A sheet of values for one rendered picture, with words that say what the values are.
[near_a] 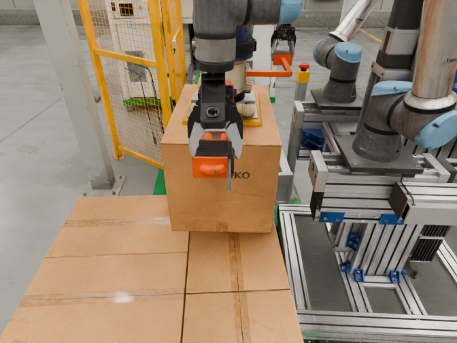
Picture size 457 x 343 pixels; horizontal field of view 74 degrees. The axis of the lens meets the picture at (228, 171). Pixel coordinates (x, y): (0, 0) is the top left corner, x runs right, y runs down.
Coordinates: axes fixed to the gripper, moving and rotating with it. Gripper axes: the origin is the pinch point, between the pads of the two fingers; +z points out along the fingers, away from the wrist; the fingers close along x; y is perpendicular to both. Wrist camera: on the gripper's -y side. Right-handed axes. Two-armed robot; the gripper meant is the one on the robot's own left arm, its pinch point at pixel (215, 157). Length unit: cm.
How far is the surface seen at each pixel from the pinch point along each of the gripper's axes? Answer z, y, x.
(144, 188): 120, 147, 68
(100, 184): 113, 143, 103
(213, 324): 66, 0, 1
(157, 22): -6, 151, 44
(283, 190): 69, 80, -34
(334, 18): 78, 943, -299
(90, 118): 55, 142, 97
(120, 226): 66, 46, 48
